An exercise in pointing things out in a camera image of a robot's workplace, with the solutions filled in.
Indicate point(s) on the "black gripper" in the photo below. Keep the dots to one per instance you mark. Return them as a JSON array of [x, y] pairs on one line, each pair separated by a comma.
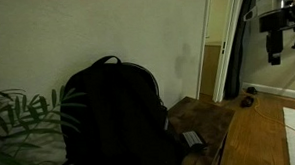
[[278, 21]]

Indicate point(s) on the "dark wallet with grey panel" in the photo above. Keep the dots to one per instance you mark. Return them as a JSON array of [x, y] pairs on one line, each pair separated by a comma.
[[191, 139]]

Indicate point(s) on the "white baseboard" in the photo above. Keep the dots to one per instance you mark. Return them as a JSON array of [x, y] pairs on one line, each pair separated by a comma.
[[281, 90]]

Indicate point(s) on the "small black floor object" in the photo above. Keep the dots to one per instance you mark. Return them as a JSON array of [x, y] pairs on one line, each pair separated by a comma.
[[251, 90]]

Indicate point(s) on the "white door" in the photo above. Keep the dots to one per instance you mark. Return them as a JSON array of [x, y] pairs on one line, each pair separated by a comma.
[[225, 32]]

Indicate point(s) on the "dark brown floor object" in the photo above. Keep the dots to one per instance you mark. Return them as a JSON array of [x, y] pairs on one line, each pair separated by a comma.
[[247, 101]]

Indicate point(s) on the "black backpack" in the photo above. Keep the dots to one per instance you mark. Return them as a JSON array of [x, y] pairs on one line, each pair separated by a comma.
[[122, 120]]

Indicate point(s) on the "green palm plant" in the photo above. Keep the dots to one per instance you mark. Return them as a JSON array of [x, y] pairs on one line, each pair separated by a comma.
[[19, 131]]

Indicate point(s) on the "white door frame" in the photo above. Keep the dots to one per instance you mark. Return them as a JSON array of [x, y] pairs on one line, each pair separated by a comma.
[[204, 40]]

